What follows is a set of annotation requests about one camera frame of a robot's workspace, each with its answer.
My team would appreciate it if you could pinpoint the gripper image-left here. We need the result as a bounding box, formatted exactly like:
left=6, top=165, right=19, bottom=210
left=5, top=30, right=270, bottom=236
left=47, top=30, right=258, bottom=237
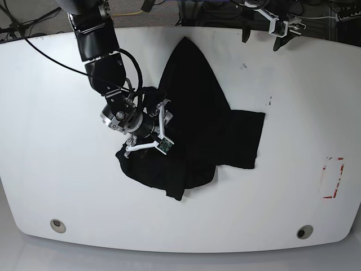
left=124, top=112, right=156, bottom=139

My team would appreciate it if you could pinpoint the black T-shirt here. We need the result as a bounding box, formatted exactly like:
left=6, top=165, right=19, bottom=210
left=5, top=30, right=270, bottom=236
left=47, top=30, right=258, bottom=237
left=116, top=38, right=265, bottom=200

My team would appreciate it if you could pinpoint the white power strip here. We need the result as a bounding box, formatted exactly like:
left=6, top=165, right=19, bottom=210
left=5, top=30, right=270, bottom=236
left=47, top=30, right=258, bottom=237
left=336, top=6, right=360, bottom=22

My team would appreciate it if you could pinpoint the red tape rectangle marking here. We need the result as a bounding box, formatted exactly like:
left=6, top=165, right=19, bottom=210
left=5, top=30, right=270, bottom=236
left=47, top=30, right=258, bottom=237
left=320, top=157, right=345, bottom=199

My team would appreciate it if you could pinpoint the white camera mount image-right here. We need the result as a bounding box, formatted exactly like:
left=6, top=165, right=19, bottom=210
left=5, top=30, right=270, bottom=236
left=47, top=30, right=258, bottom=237
left=243, top=1, right=306, bottom=38

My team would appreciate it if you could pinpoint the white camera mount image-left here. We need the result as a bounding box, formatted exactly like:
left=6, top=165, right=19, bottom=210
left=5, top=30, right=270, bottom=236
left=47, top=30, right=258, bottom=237
left=124, top=99, right=174, bottom=158

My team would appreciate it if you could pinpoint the yellow cable on floor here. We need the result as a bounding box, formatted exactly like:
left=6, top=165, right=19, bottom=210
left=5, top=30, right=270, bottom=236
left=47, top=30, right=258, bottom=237
left=112, top=10, right=143, bottom=18

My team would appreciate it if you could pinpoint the left table cable grommet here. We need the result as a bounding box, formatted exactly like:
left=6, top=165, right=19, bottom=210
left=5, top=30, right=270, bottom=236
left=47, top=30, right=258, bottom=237
left=50, top=219, right=66, bottom=234

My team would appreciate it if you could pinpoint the table cable grommet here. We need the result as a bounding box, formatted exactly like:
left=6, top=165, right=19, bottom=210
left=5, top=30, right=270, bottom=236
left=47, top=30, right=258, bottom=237
left=296, top=225, right=314, bottom=239
left=50, top=219, right=66, bottom=234

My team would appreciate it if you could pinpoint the black cable bundle floor left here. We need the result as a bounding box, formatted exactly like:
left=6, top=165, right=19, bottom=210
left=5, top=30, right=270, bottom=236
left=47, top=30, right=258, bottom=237
left=1, top=1, right=62, bottom=44

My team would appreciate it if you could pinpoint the right table cable grommet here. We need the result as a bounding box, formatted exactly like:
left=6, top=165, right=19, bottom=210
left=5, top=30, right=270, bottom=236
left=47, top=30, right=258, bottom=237
left=296, top=225, right=314, bottom=239

